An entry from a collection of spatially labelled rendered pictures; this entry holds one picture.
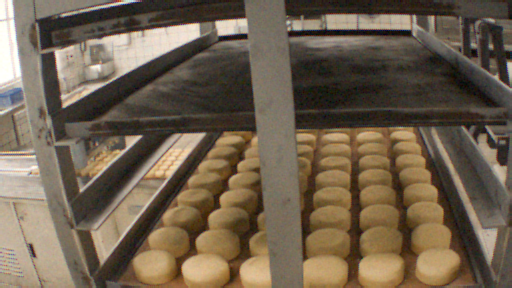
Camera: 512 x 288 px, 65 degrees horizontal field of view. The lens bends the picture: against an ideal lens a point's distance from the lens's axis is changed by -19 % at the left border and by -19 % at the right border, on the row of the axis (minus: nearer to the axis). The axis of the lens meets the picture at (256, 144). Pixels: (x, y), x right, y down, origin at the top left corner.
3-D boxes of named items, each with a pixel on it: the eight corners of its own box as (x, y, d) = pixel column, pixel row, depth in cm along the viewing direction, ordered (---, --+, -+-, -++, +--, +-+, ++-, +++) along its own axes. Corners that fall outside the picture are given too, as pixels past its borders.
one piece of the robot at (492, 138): (506, 148, 231) (508, 111, 224) (518, 166, 206) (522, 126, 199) (482, 148, 235) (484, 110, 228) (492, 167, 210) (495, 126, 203)
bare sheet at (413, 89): (218, 42, 98) (218, 35, 97) (411, 36, 90) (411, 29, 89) (66, 138, 42) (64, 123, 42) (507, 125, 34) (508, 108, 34)
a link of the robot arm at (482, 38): (489, 24, 176) (484, 21, 186) (478, 23, 177) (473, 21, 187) (493, 117, 189) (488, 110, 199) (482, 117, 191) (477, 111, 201)
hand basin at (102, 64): (136, 90, 718) (129, 22, 683) (124, 96, 684) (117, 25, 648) (88, 94, 745) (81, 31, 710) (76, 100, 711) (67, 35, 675)
